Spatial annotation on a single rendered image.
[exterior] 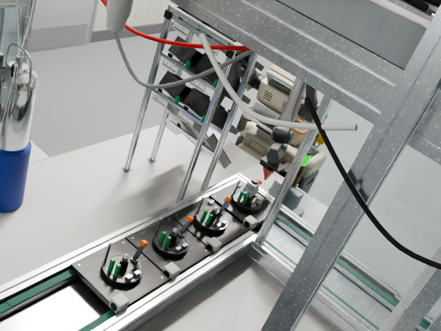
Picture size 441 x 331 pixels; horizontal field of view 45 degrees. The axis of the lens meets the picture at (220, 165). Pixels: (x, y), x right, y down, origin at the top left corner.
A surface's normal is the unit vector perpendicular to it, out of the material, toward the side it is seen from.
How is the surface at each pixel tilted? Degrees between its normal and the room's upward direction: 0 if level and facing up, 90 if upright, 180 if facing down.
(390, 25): 90
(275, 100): 98
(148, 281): 0
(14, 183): 90
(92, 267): 0
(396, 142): 90
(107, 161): 0
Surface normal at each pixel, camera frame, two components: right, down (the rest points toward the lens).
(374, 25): -0.60, 0.26
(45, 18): 0.76, 0.54
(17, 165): 0.61, 0.58
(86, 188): 0.31, -0.80
